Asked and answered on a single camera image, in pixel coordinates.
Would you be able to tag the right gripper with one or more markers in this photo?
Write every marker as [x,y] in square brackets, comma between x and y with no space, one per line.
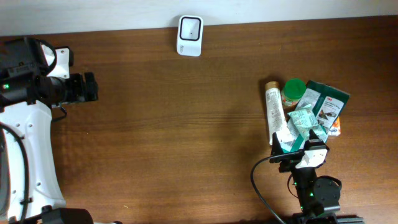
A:
[289,165]

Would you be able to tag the white cream tube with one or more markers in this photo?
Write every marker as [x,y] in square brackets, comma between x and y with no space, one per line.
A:
[285,130]

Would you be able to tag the small orange tissue pack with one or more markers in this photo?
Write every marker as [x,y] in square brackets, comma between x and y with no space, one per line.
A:
[335,129]

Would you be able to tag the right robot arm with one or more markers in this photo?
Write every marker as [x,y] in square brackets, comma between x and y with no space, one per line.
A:
[318,195]

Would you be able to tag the green lid small jar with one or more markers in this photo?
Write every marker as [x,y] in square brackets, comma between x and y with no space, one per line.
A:
[292,92]

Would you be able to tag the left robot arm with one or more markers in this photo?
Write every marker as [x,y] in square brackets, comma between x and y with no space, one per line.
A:
[30,192]

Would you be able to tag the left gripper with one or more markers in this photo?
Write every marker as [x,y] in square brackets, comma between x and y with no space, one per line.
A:
[83,89]

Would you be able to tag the white barcode scanner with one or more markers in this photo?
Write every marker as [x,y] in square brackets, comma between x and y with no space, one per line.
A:
[189,35]

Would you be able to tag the green wipes packet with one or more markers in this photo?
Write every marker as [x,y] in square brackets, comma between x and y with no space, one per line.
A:
[327,104]

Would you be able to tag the light teal tissue pack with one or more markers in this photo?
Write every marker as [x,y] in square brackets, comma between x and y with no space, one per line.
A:
[304,120]

